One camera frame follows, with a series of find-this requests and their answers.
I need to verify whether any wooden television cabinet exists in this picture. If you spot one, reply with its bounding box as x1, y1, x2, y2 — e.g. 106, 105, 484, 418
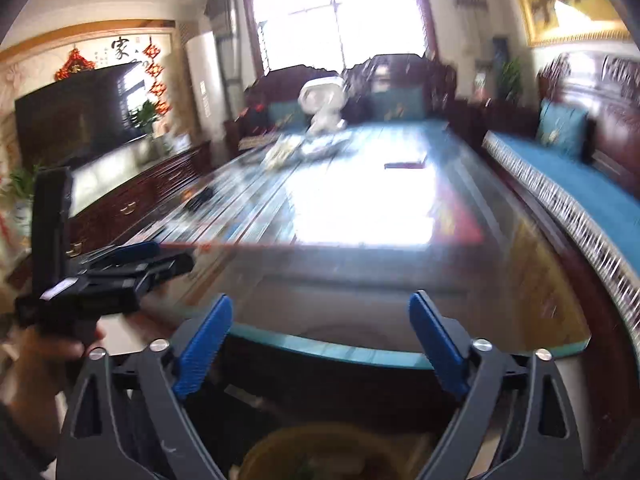
10, 140, 213, 271

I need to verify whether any green plant in patterned vase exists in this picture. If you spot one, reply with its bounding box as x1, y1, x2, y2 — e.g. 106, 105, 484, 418
5, 162, 41, 221

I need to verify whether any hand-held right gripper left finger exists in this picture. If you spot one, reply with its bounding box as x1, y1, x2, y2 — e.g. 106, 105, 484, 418
55, 294, 234, 480

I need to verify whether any carved wooden sofa blue seat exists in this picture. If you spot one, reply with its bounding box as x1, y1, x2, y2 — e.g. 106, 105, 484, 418
482, 52, 640, 326

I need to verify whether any tall green potted plant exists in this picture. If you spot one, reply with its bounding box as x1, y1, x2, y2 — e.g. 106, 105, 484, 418
500, 57, 523, 103

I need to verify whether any red hanging knot string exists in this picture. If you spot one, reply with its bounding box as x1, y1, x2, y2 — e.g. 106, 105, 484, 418
142, 42, 171, 116

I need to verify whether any black television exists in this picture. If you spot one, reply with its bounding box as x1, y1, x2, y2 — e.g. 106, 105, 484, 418
14, 66, 151, 163

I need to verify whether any green plant in glass vase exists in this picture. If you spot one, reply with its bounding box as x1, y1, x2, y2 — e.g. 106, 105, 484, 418
129, 100, 161, 136

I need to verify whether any person's left hand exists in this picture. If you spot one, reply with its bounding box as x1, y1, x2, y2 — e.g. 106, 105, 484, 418
0, 327, 107, 441

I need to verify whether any red diamond knot ornament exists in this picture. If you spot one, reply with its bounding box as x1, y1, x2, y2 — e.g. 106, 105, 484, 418
54, 47, 97, 81

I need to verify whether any yellow round bin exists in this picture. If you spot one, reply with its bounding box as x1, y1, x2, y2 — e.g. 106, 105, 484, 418
240, 422, 436, 480

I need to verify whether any glass-topped wooden coffee table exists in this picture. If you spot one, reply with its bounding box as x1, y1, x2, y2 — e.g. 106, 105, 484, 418
65, 120, 591, 426

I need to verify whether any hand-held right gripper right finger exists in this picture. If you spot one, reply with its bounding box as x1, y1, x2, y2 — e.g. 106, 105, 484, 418
407, 290, 591, 480

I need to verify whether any white toy robot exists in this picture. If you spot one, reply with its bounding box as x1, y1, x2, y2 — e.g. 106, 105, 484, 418
298, 76, 348, 133

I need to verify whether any white standing air conditioner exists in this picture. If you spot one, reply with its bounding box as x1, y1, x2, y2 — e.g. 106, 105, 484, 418
185, 30, 226, 136

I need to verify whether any window curtain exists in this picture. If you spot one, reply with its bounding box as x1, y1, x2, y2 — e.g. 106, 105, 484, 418
207, 0, 251, 91

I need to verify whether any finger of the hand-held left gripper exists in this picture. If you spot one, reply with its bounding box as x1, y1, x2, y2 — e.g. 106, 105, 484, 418
75, 241, 162, 273
100, 252, 195, 293

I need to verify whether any gold framed painting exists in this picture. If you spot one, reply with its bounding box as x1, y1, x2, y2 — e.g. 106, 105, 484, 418
505, 0, 633, 48

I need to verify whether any white plastic bag clutter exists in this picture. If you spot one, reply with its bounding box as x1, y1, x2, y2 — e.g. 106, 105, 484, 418
262, 132, 346, 166

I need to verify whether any carved wooden armchair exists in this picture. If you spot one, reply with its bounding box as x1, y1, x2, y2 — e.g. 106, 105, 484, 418
242, 64, 326, 136
345, 52, 458, 123

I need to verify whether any person's left forearm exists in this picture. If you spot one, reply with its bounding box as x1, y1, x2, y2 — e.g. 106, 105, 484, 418
0, 400, 56, 480

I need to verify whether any teal embroidered cushion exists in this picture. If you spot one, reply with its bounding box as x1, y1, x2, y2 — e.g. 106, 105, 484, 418
267, 100, 308, 131
370, 85, 426, 122
536, 99, 590, 158

